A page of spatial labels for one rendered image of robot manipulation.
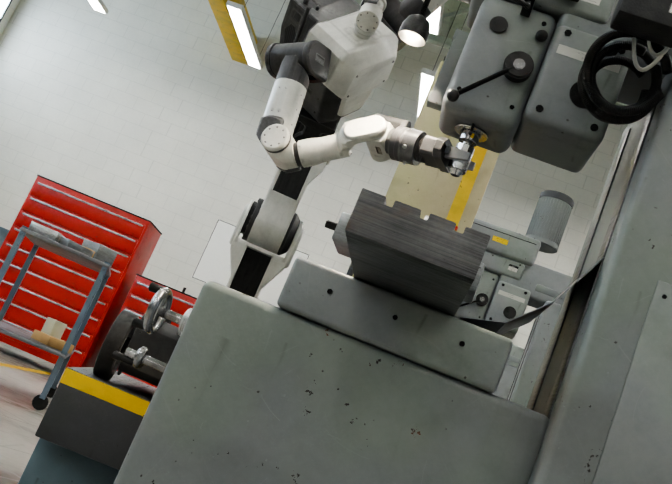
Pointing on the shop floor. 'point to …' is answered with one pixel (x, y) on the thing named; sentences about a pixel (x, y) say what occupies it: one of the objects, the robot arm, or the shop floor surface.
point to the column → (616, 328)
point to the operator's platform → (87, 429)
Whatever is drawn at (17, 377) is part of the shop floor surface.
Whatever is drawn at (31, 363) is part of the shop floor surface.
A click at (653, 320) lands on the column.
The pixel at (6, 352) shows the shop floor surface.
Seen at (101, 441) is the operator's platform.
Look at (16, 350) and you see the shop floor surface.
